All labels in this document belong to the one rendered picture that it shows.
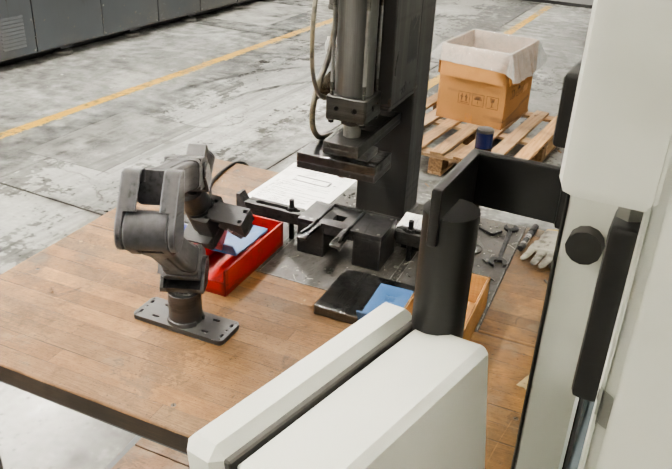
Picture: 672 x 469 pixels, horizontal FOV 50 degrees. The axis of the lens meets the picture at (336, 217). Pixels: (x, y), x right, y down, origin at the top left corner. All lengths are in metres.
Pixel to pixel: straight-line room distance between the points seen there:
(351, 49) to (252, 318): 0.56
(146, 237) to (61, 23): 5.97
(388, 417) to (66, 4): 6.75
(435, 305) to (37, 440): 2.25
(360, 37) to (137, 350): 0.72
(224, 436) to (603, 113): 0.23
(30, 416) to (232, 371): 1.47
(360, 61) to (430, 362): 1.09
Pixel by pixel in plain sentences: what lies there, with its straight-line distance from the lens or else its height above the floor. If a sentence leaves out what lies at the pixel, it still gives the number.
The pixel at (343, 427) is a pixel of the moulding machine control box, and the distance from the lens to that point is 0.37.
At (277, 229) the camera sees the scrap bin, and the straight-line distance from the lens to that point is 1.63.
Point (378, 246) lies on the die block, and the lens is 1.56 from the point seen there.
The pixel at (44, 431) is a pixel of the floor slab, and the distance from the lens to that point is 2.63.
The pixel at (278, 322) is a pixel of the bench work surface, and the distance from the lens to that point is 1.42.
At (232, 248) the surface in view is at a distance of 1.52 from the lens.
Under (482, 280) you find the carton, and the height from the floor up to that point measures 0.96.
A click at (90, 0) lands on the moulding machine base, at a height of 0.43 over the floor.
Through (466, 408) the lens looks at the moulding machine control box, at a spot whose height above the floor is 1.44.
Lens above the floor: 1.71
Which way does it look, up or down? 27 degrees down
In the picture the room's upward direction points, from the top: 3 degrees clockwise
